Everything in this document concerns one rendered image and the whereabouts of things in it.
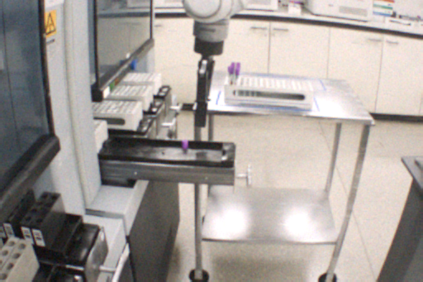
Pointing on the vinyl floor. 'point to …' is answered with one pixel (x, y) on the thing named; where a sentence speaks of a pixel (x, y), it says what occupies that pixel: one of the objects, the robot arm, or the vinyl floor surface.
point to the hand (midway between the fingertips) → (201, 113)
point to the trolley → (266, 226)
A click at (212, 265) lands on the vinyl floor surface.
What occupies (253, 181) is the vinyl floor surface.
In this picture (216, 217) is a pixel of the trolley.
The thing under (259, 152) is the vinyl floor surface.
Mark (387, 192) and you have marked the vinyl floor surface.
